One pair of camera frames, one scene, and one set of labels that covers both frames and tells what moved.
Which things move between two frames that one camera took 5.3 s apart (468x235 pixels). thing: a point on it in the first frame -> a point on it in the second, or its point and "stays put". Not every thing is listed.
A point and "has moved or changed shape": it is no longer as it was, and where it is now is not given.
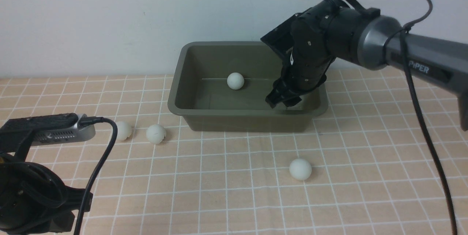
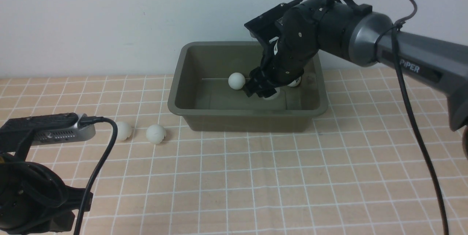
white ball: [156, 134] stays put
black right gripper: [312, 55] -> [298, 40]
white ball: [235, 80] stays put
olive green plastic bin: [223, 86] stays put
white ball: [300, 169] has moved or changed shape
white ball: [124, 130] stays put
